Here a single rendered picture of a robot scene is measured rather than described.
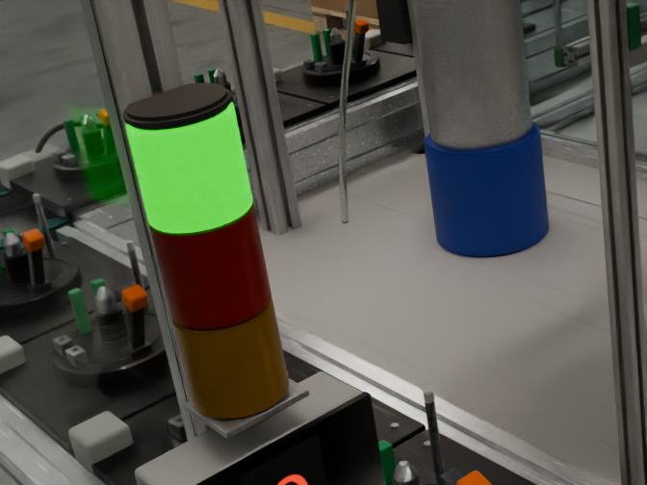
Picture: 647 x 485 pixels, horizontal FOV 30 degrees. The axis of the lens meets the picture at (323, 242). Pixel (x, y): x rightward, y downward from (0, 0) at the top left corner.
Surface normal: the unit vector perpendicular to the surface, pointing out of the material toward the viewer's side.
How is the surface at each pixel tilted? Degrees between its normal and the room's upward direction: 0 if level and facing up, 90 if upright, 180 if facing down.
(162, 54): 90
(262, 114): 90
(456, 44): 90
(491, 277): 0
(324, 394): 0
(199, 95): 0
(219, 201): 90
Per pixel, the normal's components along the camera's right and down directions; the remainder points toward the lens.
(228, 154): 0.80, 0.12
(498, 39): 0.39, 0.32
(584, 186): -0.16, -0.90
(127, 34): 0.60, 0.24
